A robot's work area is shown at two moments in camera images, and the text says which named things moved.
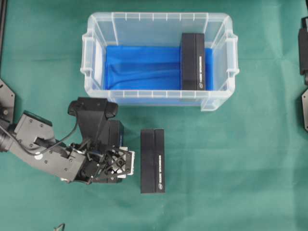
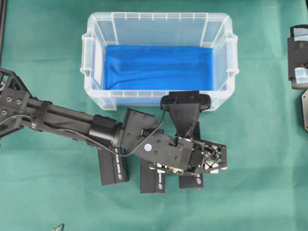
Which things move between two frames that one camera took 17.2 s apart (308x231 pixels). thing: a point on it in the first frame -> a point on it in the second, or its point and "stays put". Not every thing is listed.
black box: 193,61 -> 192,180
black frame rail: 3,10 stays put
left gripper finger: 105,180 -> 162,168
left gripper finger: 119,160 -> 213,156
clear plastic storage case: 160,58 stays put
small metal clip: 61,227 stays put
